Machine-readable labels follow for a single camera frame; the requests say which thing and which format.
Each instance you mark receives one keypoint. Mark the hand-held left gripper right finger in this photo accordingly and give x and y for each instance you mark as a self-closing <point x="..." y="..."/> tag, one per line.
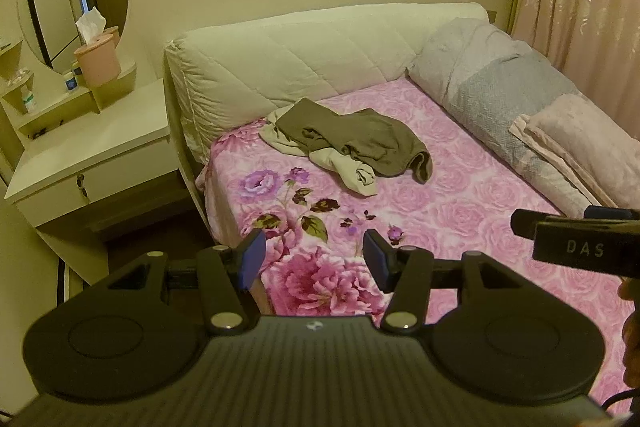
<point x="377" y="259"/>

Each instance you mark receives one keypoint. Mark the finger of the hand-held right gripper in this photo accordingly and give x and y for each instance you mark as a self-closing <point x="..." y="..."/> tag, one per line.
<point x="600" y="212"/>
<point x="522" y="222"/>

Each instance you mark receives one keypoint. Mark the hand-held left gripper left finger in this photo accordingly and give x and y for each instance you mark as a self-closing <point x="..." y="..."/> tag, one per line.
<point x="254" y="252"/>

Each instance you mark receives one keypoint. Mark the olive green pants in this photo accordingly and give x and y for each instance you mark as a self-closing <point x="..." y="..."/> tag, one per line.
<point x="350" y="132"/>

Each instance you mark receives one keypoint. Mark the person's right hand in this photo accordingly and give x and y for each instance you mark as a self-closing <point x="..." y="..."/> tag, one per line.
<point x="632" y="347"/>

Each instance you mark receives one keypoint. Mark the pink folded blanket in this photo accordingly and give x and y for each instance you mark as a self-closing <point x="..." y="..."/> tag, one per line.
<point x="585" y="142"/>

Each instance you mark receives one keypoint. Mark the pink floral bed blanket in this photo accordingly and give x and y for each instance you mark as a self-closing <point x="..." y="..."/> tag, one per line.
<point x="450" y="187"/>

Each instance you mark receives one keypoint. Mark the beige garment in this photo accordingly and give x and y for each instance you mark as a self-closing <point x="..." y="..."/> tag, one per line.
<point x="350" y="167"/>

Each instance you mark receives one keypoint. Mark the grey quilt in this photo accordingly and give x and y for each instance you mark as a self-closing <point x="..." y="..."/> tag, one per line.
<point x="480" y="87"/>

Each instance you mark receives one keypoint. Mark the white dressing table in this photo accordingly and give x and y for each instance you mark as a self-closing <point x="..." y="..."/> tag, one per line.
<point x="100" y="127"/>

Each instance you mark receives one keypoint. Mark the white padded headboard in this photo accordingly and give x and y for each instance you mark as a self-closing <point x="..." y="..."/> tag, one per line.
<point x="300" y="57"/>

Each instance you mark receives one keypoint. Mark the pink tissue holder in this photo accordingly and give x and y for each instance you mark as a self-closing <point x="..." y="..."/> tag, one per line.
<point x="97" y="62"/>

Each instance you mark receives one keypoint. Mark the small jar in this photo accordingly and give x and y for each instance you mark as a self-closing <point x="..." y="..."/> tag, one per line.
<point x="70" y="82"/>

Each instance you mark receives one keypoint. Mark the small white bottle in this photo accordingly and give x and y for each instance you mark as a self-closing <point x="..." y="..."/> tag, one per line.
<point x="28" y="99"/>

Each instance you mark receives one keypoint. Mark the white tissue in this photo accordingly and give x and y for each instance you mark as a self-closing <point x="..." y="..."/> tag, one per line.
<point x="90" y="27"/>

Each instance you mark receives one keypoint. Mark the white bed frame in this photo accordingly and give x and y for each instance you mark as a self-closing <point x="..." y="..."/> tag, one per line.
<point x="187" y="157"/>

